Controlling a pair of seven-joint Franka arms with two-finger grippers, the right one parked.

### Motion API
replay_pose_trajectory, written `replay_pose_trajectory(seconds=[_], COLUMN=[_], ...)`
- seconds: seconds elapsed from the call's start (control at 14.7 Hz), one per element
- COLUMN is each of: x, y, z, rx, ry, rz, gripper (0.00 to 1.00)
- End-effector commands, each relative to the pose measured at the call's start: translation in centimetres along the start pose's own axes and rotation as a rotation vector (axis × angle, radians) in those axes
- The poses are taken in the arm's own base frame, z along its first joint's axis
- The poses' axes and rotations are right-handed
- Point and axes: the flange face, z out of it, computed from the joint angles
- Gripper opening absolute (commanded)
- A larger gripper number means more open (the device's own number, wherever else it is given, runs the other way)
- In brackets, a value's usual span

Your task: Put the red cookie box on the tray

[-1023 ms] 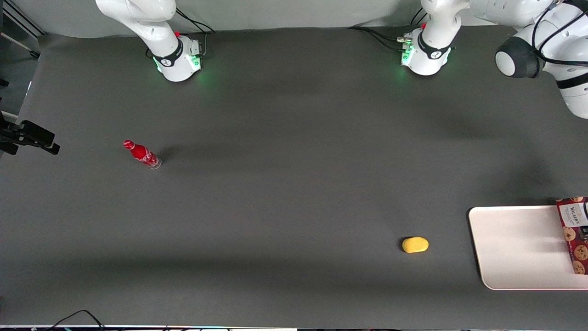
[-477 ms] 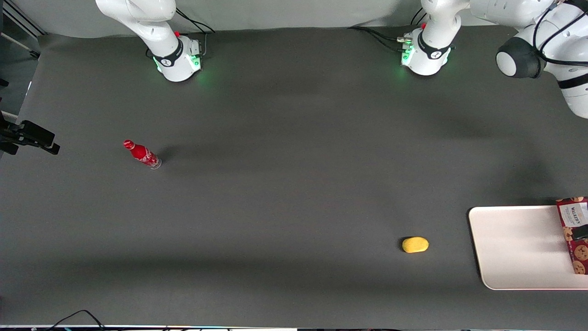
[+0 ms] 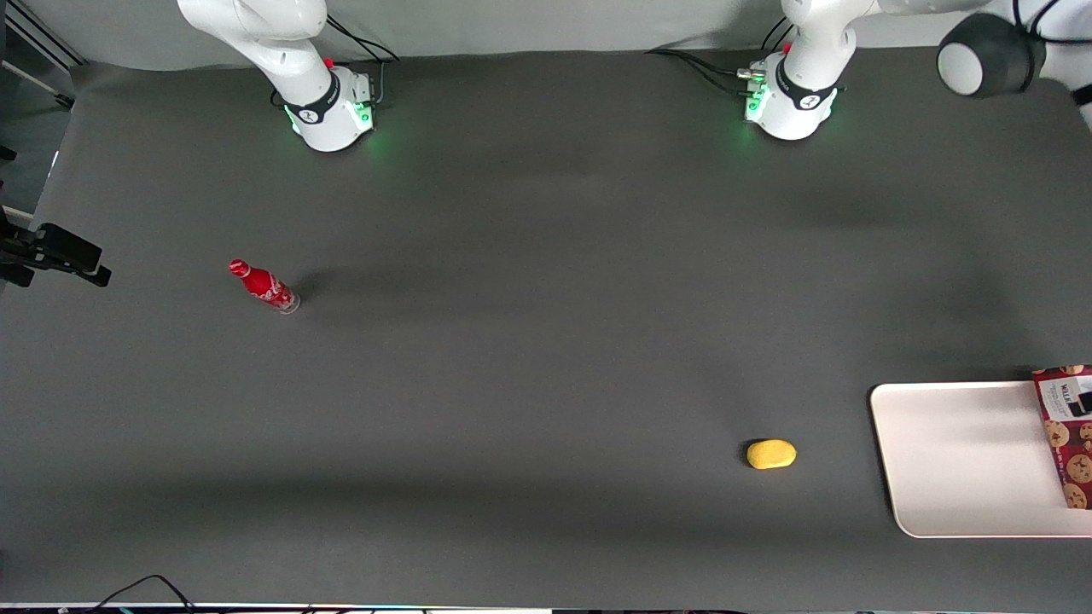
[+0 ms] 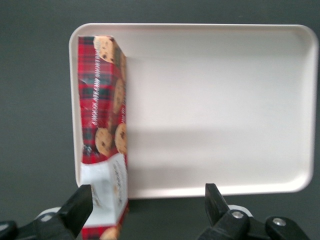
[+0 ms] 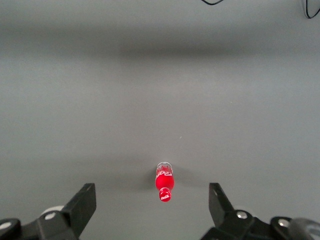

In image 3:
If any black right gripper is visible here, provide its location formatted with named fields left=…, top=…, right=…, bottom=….
left=0, top=207, right=113, bottom=288

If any red cookie box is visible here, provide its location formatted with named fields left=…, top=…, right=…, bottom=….
left=1031, top=365, right=1092, bottom=511

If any white rectangular tray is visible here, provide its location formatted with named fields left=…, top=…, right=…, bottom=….
left=869, top=380, right=1092, bottom=539

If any red cola bottle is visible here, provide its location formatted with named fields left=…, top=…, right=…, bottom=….
left=228, top=259, right=301, bottom=316

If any yellow oval sponge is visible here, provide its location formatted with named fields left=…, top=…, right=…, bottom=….
left=746, top=439, right=799, bottom=471

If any dark grey table cover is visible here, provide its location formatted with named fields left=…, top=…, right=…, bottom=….
left=0, top=30, right=1092, bottom=611

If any metal frame rail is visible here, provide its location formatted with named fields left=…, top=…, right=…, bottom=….
left=0, top=0, right=88, bottom=112

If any black cable at table edge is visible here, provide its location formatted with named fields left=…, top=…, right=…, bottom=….
left=84, top=574, right=199, bottom=614

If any black right arm base cable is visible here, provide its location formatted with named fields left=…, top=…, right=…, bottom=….
left=270, top=13, right=402, bottom=110

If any black arm base cable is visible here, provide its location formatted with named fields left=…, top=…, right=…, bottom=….
left=270, top=13, right=402, bottom=110
left=646, top=20, right=799, bottom=96

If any black left arm base cable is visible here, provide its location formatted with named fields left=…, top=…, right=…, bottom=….
left=646, top=20, right=799, bottom=96

